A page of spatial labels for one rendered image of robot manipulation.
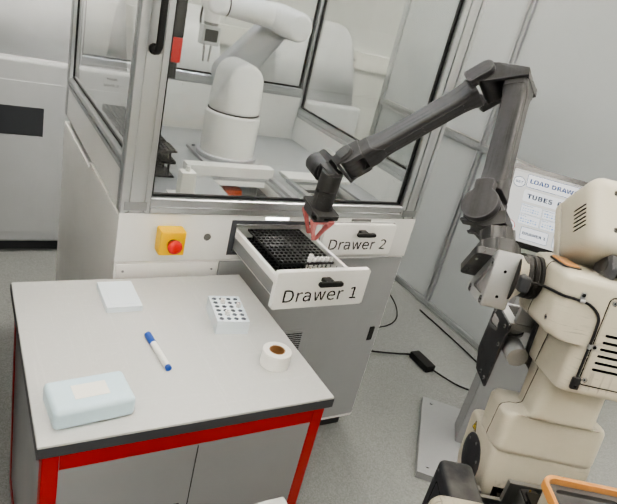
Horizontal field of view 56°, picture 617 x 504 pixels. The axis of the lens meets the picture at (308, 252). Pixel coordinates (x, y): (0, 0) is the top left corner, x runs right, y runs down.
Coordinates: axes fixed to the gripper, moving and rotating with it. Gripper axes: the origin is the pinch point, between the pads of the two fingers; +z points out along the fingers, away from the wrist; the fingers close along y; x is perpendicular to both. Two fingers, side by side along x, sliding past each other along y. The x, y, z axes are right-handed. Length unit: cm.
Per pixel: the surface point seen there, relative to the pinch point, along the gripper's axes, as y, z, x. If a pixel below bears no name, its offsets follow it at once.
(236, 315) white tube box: -12.7, 16.1, 22.8
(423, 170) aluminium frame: 24, -8, -51
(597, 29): 80, -55, -166
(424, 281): 101, 110, -159
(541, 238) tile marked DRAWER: -4, 0, -87
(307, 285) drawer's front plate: -12.9, 7.2, 5.0
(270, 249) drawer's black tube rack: 5.3, 9.0, 8.3
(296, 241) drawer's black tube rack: 10.5, 10.2, -2.5
